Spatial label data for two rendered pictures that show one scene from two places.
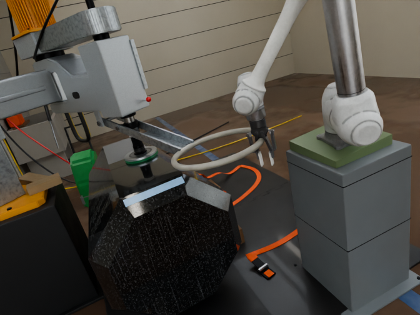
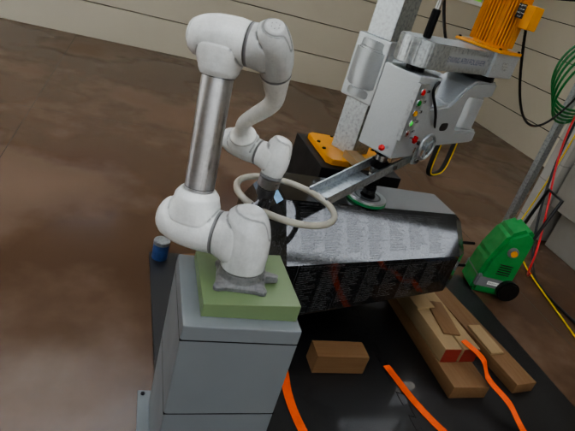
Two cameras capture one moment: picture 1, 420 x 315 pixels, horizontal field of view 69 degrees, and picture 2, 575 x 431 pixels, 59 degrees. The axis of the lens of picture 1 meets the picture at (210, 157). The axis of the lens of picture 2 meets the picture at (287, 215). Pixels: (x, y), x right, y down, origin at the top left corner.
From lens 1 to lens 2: 2.56 m
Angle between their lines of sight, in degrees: 78
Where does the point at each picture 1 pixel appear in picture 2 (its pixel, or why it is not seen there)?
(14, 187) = (349, 144)
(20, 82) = not seen: hidden behind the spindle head
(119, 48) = (400, 82)
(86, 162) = (505, 233)
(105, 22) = (400, 50)
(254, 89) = (230, 132)
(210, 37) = not seen: outside the picture
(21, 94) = not seen: hidden behind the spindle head
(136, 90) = (388, 132)
